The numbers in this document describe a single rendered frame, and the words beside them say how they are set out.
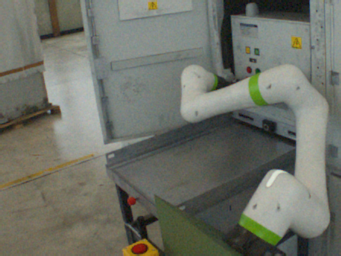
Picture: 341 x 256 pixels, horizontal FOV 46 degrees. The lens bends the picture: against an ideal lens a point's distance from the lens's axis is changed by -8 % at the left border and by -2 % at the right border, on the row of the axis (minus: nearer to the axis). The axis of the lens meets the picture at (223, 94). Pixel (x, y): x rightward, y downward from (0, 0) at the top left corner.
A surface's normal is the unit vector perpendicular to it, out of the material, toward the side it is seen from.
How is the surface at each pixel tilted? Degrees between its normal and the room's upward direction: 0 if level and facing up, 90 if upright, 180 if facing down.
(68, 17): 90
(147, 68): 90
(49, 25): 90
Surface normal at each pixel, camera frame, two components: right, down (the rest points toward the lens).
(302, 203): 0.60, 0.15
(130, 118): 0.34, 0.27
